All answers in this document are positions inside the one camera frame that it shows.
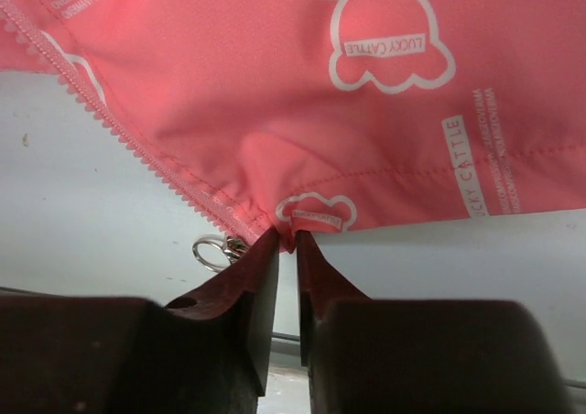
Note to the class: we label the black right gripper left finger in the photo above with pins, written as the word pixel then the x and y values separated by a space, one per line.
pixel 207 351

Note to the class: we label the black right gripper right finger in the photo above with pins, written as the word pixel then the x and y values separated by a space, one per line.
pixel 418 356

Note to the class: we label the pink bear print jacket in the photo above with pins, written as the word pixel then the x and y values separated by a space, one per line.
pixel 328 115

